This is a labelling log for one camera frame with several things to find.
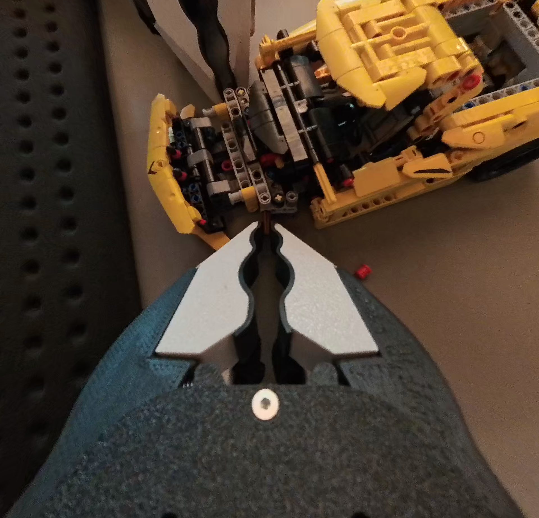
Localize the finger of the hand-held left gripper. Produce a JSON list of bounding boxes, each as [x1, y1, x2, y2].
[[134, 0, 225, 103], [214, 0, 257, 90]]

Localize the black perforated panel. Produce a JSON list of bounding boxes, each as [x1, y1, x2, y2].
[[0, 0, 141, 506]]

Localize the yellow toy brick car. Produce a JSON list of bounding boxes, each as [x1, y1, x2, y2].
[[147, 0, 539, 249]]

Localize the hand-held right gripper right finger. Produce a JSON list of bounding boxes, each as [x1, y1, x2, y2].
[[269, 223, 379, 386]]

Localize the grey desk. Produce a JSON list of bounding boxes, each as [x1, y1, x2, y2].
[[95, 0, 539, 506]]

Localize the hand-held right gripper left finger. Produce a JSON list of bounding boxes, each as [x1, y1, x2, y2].
[[156, 220, 270, 386]]

